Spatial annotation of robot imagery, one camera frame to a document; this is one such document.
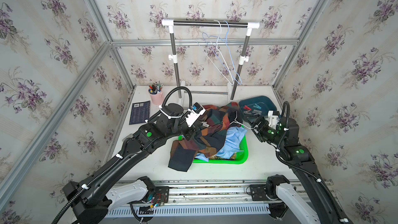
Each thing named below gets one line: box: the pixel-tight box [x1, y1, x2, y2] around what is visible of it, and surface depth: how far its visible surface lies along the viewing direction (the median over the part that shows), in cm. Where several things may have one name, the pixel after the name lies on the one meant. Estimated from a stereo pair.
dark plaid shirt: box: [168, 101, 244, 173], surface depth 75 cm
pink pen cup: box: [148, 79, 165, 106], surface depth 106 cm
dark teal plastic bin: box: [238, 95, 278, 118], surface depth 109 cm
